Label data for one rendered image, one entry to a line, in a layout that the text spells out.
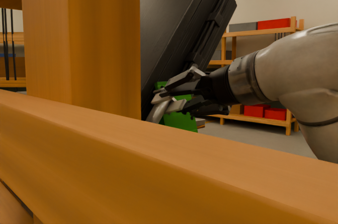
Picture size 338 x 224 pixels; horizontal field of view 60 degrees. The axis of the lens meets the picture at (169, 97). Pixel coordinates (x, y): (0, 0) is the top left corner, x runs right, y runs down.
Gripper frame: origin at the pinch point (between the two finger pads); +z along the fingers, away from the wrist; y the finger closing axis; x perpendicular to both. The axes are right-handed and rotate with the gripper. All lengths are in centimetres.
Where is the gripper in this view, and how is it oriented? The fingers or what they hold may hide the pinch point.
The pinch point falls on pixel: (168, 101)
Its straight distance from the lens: 68.5
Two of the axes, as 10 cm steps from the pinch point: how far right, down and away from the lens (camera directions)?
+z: -6.5, 1.8, 7.3
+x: -4.1, 7.3, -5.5
